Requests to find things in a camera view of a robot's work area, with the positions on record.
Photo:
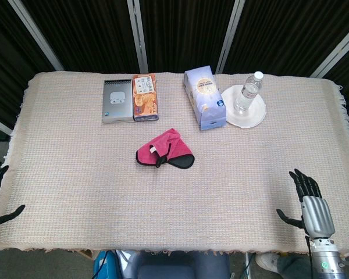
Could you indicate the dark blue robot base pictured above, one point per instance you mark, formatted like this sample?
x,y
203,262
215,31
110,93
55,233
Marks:
x,y
177,266

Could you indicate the beige woven tablecloth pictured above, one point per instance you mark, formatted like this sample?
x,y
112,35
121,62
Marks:
x,y
75,174

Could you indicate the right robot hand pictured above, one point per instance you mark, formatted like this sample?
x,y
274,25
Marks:
x,y
317,215

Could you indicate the bright blue plastic object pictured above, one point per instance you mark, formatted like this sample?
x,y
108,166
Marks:
x,y
103,266

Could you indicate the white round plate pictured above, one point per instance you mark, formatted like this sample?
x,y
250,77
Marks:
x,y
254,116

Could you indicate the light sneaker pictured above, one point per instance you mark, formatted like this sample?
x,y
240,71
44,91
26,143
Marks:
x,y
266,262

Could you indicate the pink and black cloth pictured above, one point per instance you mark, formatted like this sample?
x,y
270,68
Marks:
x,y
160,143

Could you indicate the grey trouser leg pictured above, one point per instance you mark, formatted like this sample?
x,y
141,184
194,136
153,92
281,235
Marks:
x,y
292,267

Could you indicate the grey earbuds box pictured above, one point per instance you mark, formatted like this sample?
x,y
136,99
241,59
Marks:
x,y
117,98

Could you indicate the clear plastic water bottle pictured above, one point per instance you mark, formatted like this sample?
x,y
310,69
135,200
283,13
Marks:
x,y
246,93

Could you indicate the orange snack box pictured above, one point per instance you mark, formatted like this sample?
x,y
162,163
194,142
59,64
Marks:
x,y
145,98

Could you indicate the metal table leg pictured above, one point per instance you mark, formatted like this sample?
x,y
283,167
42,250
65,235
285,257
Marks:
x,y
247,266

